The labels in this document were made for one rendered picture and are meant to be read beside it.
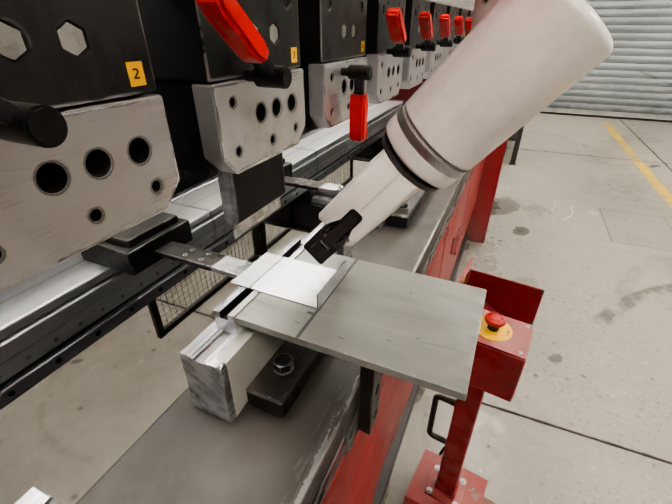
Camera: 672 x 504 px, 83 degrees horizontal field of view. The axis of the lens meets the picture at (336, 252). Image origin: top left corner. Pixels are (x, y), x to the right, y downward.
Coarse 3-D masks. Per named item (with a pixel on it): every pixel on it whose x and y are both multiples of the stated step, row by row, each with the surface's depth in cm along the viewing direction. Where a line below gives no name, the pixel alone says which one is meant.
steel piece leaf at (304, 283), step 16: (272, 272) 52; (288, 272) 52; (304, 272) 52; (320, 272) 52; (336, 272) 49; (256, 288) 49; (272, 288) 49; (288, 288) 49; (304, 288) 49; (320, 288) 49; (304, 304) 46; (320, 304) 46
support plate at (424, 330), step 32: (352, 288) 49; (384, 288) 49; (416, 288) 49; (448, 288) 49; (480, 288) 49; (256, 320) 44; (288, 320) 44; (320, 320) 44; (352, 320) 44; (384, 320) 44; (416, 320) 44; (448, 320) 44; (480, 320) 44; (352, 352) 40; (384, 352) 40; (416, 352) 40; (448, 352) 40; (416, 384) 37; (448, 384) 36
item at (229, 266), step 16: (144, 224) 58; (160, 224) 58; (176, 224) 60; (112, 240) 55; (128, 240) 53; (144, 240) 56; (160, 240) 57; (176, 240) 60; (96, 256) 56; (112, 256) 54; (128, 256) 53; (144, 256) 55; (160, 256) 57; (176, 256) 55; (192, 256) 55; (208, 256) 55; (224, 256) 55; (128, 272) 54; (224, 272) 52; (240, 272) 52
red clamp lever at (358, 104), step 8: (352, 64) 49; (344, 72) 50; (352, 72) 49; (360, 72) 49; (368, 72) 48; (360, 80) 50; (360, 88) 50; (352, 96) 51; (360, 96) 50; (352, 104) 51; (360, 104) 51; (352, 112) 52; (360, 112) 51; (352, 120) 52; (360, 120) 52; (352, 128) 53; (360, 128) 52; (352, 136) 53; (360, 136) 53
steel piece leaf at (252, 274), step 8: (264, 256) 56; (272, 256) 56; (280, 256) 56; (256, 264) 54; (264, 264) 54; (272, 264) 54; (248, 272) 52; (256, 272) 52; (264, 272) 52; (240, 280) 51; (248, 280) 51; (256, 280) 51; (248, 288) 49
